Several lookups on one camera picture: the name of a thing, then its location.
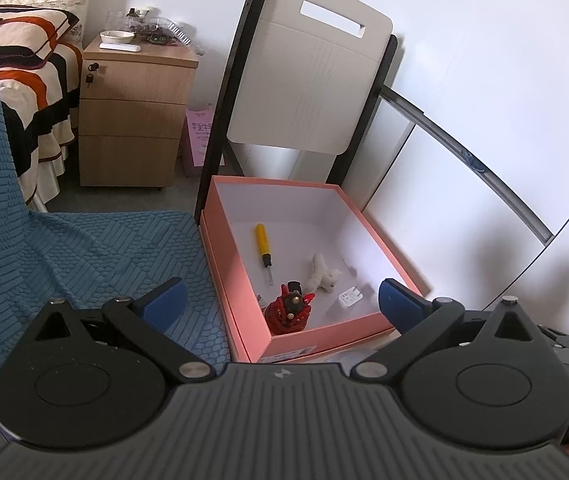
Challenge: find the white plush toy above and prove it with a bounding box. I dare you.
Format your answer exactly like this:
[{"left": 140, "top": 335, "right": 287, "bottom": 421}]
[{"left": 307, "top": 253, "right": 343, "bottom": 294}]

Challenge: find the clear plastic container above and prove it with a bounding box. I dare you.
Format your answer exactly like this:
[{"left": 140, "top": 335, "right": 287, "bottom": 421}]
[{"left": 137, "top": 16, "right": 178, "bottom": 36}]

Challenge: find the striped pillow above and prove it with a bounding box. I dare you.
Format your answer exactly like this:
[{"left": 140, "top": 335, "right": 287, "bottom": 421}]
[{"left": 0, "top": 4, "right": 81, "bottom": 68}]

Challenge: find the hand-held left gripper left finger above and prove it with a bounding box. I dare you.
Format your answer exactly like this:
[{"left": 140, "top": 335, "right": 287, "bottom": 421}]
[{"left": 32, "top": 277, "right": 215, "bottom": 386}]

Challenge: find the grey metal bar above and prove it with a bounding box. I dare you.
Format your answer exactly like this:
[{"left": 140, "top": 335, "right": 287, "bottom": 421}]
[{"left": 379, "top": 84, "right": 555, "bottom": 247}]

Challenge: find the red tasselled toy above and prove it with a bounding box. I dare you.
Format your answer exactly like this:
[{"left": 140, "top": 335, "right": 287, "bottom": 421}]
[{"left": 263, "top": 281, "right": 315, "bottom": 336}]

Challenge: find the white charger plug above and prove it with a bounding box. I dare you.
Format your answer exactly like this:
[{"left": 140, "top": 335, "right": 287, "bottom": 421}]
[{"left": 337, "top": 286, "right": 365, "bottom": 313}]

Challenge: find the pink paper bag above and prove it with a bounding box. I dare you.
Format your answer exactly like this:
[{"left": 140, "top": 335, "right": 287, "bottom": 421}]
[{"left": 180, "top": 102, "right": 225, "bottom": 177}]

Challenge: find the wooden nightstand with drawers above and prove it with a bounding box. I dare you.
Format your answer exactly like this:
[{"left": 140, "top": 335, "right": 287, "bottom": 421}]
[{"left": 78, "top": 30, "right": 200, "bottom": 192}]

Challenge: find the blue textured sofa cover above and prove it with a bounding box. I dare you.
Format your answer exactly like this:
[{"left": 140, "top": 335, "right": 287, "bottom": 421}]
[{"left": 0, "top": 0, "right": 232, "bottom": 386}]

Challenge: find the yellow handle screwdriver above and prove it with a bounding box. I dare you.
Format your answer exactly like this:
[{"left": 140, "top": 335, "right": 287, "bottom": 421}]
[{"left": 255, "top": 223, "right": 275, "bottom": 287}]

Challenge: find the pink cardboard box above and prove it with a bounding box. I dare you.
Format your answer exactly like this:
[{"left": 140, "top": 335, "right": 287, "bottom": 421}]
[{"left": 199, "top": 175, "right": 425, "bottom": 364}]

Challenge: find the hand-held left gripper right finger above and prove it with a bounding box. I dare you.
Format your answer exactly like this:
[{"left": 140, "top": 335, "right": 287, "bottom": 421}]
[{"left": 352, "top": 277, "right": 540, "bottom": 386}]

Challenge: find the white folding chair black frame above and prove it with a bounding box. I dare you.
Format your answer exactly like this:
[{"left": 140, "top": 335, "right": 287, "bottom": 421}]
[{"left": 194, "top": 0, "right": 399, "bottom": 226}]

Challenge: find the striped bed blanket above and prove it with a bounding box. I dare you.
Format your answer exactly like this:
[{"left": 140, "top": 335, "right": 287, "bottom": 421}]
[{"left": 0, "top": 40, "right": 85, "bottom": 211}]

